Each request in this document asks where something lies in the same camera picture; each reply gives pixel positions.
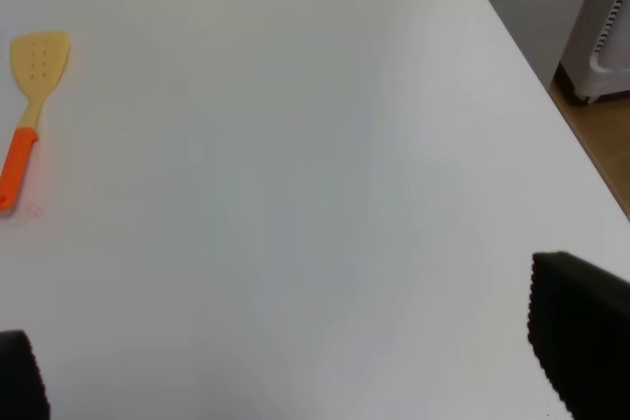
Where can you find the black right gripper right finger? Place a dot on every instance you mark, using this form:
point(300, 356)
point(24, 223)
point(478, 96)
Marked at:
point(578, 327)

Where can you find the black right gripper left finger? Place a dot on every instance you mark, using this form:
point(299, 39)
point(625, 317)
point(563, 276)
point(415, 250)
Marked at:
point(23, 394)

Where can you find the white appliance on floor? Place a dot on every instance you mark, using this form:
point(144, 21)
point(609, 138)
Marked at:
point(596, 57)

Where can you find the yellow spatula orange handle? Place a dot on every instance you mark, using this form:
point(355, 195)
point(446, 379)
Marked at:
point(38, 62)

